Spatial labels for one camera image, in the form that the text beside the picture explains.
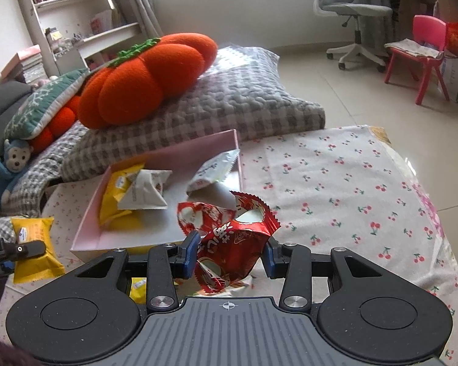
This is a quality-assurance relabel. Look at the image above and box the pink cardboard box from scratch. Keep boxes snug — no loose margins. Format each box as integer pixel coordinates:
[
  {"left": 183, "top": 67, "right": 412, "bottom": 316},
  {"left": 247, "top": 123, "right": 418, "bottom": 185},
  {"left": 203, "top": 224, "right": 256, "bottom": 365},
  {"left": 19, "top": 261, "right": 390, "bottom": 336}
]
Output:
[{"left": 69, "top": 129, "right": 245, "bottom": 262}]

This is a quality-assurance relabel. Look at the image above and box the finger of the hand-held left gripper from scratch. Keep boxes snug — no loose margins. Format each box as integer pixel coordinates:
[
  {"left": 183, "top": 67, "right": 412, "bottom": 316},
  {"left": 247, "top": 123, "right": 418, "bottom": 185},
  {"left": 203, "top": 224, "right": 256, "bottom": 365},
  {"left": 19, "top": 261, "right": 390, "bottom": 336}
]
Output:
[
  {"left": 2, "top": 241, "right": 46, "bottom": 259},
  {"left": 0, "top": 261, "right": 18, "bottom": 283}
]

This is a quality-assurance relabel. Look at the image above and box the grey sofa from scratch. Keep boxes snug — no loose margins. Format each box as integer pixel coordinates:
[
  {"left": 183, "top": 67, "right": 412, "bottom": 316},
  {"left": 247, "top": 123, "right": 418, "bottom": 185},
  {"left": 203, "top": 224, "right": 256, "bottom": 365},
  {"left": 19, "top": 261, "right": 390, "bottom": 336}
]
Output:
[{"left": 0, "top": 81, "right": 33, "bottom": 157}]

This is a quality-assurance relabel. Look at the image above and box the grey checked blanket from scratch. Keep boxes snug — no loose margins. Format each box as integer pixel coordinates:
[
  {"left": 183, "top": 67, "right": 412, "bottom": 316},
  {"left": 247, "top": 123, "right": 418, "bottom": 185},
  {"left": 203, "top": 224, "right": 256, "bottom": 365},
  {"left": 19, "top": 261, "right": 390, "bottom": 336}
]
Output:
[{"left": 0, "top": 120, "right": 85, "bottom": 245}]

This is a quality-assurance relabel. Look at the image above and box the cloth chair pad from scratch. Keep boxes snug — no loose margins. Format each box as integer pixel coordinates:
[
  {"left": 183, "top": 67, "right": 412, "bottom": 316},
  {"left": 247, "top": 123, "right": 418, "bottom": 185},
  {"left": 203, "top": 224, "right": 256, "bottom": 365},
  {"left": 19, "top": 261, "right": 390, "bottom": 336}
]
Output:
[{"left": 384, "top": 38, "right": 443, "bottom": 59}]

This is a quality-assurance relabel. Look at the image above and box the grey curtain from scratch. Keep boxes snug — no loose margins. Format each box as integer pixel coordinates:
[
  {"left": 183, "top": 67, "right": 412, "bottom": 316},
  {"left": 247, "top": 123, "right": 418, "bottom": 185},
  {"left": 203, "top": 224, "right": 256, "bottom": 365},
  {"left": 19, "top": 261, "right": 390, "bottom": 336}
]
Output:
[{"left": 101, "top": 0, "right": 165, "bottom": 39}]

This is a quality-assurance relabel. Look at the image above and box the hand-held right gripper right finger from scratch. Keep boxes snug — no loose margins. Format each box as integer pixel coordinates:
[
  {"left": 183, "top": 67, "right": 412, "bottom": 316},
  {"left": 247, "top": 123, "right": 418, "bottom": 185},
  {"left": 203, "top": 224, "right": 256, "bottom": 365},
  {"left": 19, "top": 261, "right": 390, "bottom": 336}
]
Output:
[{"left": 263, "top": 236, "right": 395, "bottom": 310}]

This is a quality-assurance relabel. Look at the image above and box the white cookie print packet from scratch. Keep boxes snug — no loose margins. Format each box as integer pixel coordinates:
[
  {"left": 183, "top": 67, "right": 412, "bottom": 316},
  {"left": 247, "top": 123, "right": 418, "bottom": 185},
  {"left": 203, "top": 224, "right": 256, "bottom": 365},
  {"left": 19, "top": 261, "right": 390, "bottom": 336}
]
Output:
[{"left": 118, "top": 169, "right": 173, "bottom": 211}]

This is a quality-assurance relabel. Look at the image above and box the grey office chair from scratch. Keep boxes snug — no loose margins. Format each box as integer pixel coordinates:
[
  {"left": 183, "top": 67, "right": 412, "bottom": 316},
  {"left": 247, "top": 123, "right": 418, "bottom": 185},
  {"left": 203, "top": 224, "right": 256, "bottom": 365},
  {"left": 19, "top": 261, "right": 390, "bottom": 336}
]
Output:
[{"left": 308, "top": 0, "right": 394, "bottom": 71}]

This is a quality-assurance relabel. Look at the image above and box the large orange pumpkin cushion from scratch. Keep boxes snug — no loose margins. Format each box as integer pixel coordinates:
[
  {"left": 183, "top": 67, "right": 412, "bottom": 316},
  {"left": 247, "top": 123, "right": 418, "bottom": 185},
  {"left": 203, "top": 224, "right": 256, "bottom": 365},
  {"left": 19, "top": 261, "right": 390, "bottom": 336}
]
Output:
[{"left": 78, "top": 34, "right": 218, "bottom": 129}]

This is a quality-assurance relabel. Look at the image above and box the blue monkey plush toy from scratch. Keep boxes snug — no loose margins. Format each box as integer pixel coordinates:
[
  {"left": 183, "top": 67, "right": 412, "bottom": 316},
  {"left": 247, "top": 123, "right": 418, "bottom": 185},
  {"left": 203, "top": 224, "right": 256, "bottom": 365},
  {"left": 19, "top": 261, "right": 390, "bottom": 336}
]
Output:
[{"left": 0, "top": 139, "right": 35, "bottom": 214}]

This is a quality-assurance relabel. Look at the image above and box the pink floral mat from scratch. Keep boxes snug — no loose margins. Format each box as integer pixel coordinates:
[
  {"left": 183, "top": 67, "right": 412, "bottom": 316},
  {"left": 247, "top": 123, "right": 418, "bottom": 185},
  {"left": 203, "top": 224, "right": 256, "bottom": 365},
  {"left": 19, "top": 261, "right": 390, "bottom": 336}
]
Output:
[{"left": 408, "top": 175, "right": 458, "bottom": 363}]

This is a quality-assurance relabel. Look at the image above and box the large white snack packet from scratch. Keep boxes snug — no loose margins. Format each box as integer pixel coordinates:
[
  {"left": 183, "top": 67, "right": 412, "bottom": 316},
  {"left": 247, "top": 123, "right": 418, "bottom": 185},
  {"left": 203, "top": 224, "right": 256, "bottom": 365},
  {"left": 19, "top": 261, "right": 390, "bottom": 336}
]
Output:
[{"left": 186, "top": 149, "right": 240, "bottom": 195}]

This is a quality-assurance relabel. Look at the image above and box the white bookshelf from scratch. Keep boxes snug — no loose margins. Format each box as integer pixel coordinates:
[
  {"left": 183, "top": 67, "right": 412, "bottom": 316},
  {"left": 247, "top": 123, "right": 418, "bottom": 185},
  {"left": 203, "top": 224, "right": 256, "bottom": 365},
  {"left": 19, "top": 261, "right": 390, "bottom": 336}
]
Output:
[{"left": 11, "top": 0, "right": 146, "bottom": 84}]

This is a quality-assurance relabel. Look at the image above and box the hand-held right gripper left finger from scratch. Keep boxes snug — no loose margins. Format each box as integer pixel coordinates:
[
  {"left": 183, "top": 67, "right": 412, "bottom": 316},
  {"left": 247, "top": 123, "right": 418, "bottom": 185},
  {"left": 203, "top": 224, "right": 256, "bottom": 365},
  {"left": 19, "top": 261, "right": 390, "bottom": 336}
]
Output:
[{"left": 67, "top": 231, "right": 202, "bottom": 312}]

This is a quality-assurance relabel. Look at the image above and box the grey checked pillow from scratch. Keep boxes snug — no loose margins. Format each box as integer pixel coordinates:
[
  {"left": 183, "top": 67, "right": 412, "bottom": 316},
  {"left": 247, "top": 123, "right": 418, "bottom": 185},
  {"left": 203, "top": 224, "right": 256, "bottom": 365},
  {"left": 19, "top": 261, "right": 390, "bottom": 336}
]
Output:
[{"left": 60, "top": 46, "right": 326, "bottom": 181}]

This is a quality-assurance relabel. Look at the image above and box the red white snack packet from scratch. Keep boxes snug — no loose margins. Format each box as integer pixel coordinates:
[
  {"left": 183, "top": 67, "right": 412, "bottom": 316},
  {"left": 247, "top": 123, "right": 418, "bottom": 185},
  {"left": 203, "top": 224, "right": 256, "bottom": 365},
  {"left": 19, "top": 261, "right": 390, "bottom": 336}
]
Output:
[{"left": 176, "top": 201, "right": 237, "bottom": 237}]

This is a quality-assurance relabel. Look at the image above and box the green leaf print pillow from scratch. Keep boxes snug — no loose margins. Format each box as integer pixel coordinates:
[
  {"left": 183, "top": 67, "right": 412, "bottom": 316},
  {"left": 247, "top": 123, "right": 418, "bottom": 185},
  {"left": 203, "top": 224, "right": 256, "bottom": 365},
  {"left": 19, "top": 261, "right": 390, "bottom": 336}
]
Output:
[{"left": 4, "top": 68, "right": 90, "bottom": 141}]

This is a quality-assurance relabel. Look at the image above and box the stack of books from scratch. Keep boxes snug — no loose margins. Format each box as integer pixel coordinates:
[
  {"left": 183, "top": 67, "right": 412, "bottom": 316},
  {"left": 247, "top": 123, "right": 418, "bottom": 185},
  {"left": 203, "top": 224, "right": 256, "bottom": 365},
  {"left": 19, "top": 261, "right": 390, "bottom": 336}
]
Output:
[{"left": 0, "top": 44, "right": 48, "bottom": 82}]

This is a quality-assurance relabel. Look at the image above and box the pink child chair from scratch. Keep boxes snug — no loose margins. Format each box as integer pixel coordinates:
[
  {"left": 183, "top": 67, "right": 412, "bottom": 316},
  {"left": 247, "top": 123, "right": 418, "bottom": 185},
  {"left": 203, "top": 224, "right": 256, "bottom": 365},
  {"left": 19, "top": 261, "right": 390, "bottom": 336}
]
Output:
[{"left": 384, "top": 14, "right": 451, "bottom": 105}]

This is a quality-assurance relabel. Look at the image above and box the small orange pumpkin cushion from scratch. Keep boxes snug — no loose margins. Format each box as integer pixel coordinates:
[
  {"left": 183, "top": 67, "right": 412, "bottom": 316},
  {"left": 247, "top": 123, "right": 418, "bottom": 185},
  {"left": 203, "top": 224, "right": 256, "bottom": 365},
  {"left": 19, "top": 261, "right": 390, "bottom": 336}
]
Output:
[{"left": 27, "top": 95, "right": 82, "bottom": 155}]

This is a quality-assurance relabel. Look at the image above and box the dark maroon clothing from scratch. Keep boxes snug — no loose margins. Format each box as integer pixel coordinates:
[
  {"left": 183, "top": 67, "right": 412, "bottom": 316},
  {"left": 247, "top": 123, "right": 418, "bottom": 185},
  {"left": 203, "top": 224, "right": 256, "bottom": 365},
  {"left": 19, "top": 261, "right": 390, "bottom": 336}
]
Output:
[{"left": 0, "top": 324, "right": 39, "bottom": 366}]

